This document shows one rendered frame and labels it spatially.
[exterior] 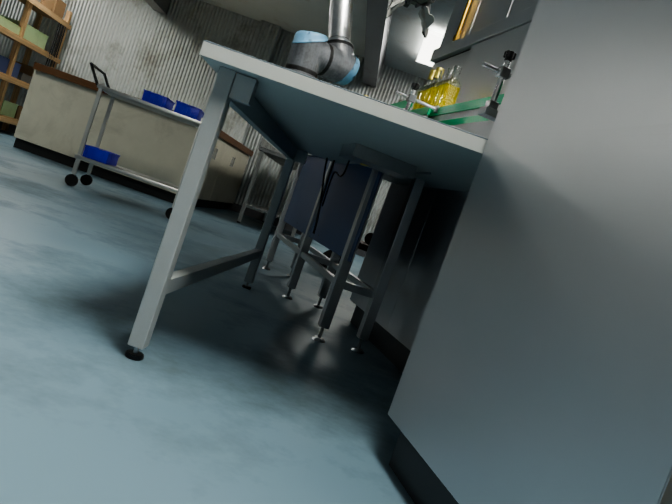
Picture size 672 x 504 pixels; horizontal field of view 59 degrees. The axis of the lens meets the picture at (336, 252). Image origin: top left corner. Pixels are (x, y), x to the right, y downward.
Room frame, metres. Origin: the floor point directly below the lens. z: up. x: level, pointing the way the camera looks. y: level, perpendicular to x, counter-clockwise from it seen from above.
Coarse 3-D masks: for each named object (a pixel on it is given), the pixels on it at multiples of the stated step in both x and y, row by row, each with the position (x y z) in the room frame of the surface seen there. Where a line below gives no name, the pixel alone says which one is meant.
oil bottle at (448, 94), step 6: (450, 78) 2.22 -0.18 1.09; (444, 84) 2.24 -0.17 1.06; (450, 84) 2.21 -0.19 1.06; (456, 84) 2.22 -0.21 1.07; (444, 90) 2.22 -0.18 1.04; (450, 90) 2.21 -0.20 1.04; (456, 90) 2.22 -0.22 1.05; (438, 96) 2.25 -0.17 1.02; (444, 96) 2.21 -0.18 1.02; (450, 96) 2.22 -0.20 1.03; (456, 96) 2.22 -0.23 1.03; (438, 102) 2.23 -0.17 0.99; (444, 102) 2.21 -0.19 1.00; (450, 102) 2.22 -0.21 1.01
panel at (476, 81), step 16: (512, 32) 2.20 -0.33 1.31; (480, 48) 2.42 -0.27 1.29; (496, 48) 2.28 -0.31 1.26; (512, 48) 2.15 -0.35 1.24; (480, 64) 2.37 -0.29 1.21; (496, 64) 2.23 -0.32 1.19; (512, 64) 2.11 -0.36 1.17; (464, 80) 2.46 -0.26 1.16; (480, 80) 2.32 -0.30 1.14; (496, 80) 2.19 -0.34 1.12; (464, 96) 2.41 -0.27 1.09; (480, 96) 2.27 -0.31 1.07
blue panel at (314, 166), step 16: (320, 160) 3.30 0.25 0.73; (304, 176) 3.58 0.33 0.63; (320, 176) 3.17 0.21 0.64; (336, 176) 2.85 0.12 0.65; (352, 176) 2.58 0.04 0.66; (368, 176) 2.36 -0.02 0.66; (304, 192) 3.43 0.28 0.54; (336, 192) 2.75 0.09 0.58; (352, 192) 2.50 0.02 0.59; (288, 208) 3.73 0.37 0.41; (304, 208) 3.29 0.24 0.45; (320, 208) 2.94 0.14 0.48; (336, 208) 2.66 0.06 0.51; (352, 208) 2.42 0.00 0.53; (368, 208) 2.23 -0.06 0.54; (304, 224) 3.16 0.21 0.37; (320, 224) 2.83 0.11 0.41; (336, 224) 2.57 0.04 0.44; (352, 224) 2.35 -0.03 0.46; (320, 240) 2.73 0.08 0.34; (336, 240) 2.49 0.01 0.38; (352, 256) 2.22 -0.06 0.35
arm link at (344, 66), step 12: (336, 0) 2.23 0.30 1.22; (348, 0) 2.24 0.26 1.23; (336, 12) 2.22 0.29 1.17; (348, 12) 2.23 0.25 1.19; (336, 24) 2.20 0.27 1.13; (348, 24) 2.22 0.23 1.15; (336, 36) 2.19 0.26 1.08; (348, 36) 2.21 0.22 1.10; (336, 48) 2.16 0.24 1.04; (348, 48) 2.18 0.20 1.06; (336, 60) 2.14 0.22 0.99; (348, 60) 2.17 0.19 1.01; (336, 72) 2.16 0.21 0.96; (348, 72) 2.18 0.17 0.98
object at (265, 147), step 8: (264, 144) 7.12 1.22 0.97; (264, 152) 6.97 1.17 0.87; (272, 152) 6.91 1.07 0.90; (280, 160) 7.57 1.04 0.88; (256, 168) 6.94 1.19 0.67; (280, 168) 8.83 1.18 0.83; (296, 168) 8.14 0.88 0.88; (248, 192) 6.94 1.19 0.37; (272, 192) 8.83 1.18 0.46; (256, 208) 6.97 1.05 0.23; (264, 208) 7.57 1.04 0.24; (240, 216) 6.94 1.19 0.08; (264, 216) 8.83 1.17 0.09
